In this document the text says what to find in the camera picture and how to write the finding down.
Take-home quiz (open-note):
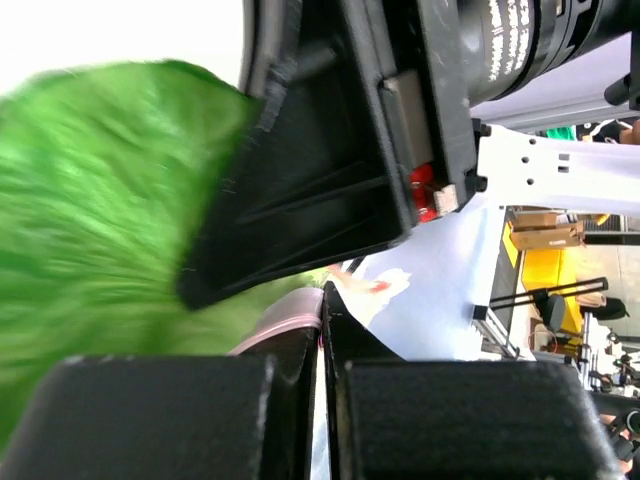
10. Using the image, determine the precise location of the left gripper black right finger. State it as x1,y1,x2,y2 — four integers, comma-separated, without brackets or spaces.
322,285,622,479

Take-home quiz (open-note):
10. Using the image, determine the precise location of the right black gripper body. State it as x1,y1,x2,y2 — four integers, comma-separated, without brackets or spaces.
344,1,639,236

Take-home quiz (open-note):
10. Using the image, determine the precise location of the clear pink-dotted zip bag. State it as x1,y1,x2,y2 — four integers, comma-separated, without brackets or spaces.
217,268,410,479

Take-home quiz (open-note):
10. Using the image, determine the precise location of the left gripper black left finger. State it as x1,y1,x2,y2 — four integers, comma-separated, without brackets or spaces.
1,329,317,479

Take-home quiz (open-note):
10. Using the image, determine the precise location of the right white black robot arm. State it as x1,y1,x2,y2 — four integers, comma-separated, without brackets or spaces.
176,1,639,310

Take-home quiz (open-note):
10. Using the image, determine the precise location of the green toy cabbage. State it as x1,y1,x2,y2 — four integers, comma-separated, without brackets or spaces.
1,61,326,439

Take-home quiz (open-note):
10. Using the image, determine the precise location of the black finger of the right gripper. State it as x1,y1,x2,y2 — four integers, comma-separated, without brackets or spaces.
177,74,412,310
239,1,347,125

